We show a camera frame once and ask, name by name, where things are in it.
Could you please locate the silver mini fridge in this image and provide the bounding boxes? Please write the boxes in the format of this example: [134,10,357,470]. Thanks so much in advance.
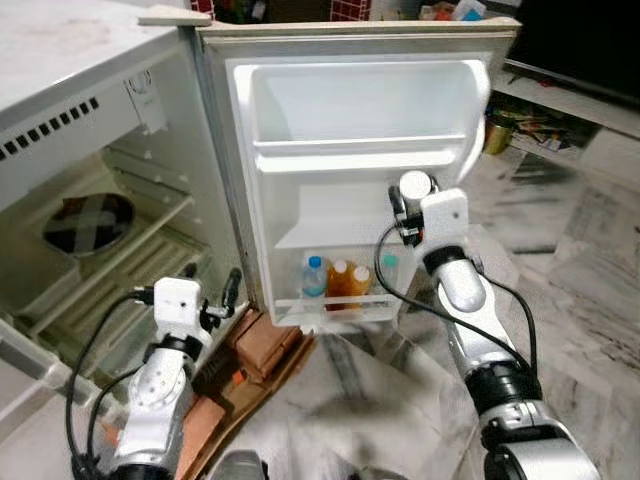
[0,0,523,446]

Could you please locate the clear bottle teal cap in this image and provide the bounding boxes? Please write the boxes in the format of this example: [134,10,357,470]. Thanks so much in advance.
[378,252,403,297]

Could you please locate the red clay brick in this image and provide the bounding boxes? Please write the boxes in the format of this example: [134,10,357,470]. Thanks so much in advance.
[172,393,229,480]
[232,308,303,373]

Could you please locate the orange juice bottle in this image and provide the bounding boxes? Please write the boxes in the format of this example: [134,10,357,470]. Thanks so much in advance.
[328,259,353,307]
[350,264,374,301]

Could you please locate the gold metal can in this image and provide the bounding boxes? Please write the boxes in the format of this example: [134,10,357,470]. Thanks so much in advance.
[484,117,514,157]

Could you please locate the clear bottle blue cap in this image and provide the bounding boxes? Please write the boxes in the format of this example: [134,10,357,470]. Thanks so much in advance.
[302,255,329,301]

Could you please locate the colourful printed papers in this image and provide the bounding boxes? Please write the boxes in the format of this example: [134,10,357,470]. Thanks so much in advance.
[510,100,591,151]

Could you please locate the black round dish grey cross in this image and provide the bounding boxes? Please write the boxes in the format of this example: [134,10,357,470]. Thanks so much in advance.
[42,192,137,257]

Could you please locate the grey left robot leg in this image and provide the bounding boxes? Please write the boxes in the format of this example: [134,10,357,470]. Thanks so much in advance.
[215,450,269,480]

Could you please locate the grey robot leg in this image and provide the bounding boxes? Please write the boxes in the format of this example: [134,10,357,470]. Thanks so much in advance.
[348,463,386,480]
[215,450,269,480]

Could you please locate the white television stand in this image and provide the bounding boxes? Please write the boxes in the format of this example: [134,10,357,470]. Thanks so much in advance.
[490,65,640,141]

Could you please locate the black flat television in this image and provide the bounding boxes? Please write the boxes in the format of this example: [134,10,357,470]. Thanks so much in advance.
[505,0,640,109]

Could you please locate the grey right robot leg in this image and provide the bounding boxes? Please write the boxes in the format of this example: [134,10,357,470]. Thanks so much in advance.
[348,463,386,480]

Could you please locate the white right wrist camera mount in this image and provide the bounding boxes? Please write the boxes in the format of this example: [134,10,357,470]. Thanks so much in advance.
[420,190,469,253]

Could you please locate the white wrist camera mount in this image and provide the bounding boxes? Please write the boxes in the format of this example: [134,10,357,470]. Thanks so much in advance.
[420,190,469,253]
[153,278,207,339]

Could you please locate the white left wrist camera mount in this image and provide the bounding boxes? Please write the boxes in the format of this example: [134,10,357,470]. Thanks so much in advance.
[153,278,207,339]

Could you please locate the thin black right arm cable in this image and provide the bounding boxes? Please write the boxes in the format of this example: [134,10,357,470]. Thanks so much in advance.
[480,270,539,373]

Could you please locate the long black left arm cable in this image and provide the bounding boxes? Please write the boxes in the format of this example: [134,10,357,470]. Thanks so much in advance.
[65,287,156,480]

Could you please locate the short black left arm cable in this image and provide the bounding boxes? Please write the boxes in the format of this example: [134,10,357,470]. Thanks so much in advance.
[85,362,151,480]

